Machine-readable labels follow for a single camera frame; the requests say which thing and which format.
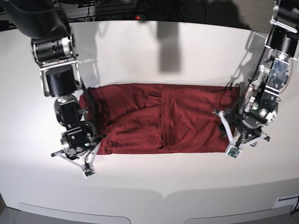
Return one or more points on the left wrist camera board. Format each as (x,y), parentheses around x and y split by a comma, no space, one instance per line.
(233,152)

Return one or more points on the dark red long-sleeve shirt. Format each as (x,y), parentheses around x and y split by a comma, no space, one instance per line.
(158,118)

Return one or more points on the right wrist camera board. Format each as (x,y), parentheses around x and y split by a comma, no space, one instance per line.
(88,172)

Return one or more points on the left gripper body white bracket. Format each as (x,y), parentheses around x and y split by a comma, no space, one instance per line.
(238,137)

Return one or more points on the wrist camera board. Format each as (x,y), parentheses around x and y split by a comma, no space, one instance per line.
(233,152)
(88,172)

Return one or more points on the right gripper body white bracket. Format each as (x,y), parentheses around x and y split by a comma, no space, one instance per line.
(80,153)

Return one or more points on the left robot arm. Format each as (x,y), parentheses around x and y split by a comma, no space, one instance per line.
(258,105)

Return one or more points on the black power strip red light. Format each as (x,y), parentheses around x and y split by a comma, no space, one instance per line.
(126,17)

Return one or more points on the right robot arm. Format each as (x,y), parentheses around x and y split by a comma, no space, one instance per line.
(53,47)

